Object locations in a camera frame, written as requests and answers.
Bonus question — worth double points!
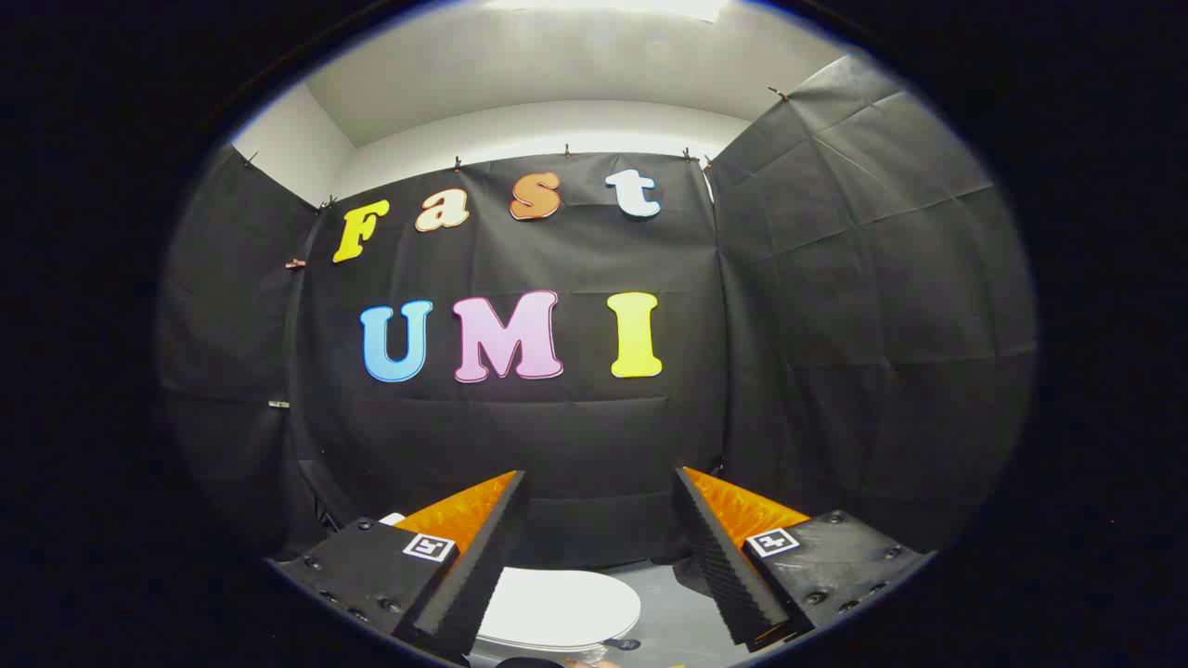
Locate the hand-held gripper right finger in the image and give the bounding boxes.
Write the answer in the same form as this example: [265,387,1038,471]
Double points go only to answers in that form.
[672,466,936,650]

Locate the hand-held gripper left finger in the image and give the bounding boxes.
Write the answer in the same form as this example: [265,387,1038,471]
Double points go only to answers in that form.
[267,469,532,665]

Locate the black backdrop cloth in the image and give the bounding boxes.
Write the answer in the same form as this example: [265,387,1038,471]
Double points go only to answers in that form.
[158,56,1039,569]

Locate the ceiling light panel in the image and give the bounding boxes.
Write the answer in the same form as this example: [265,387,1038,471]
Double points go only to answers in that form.
[483,0,730,22]

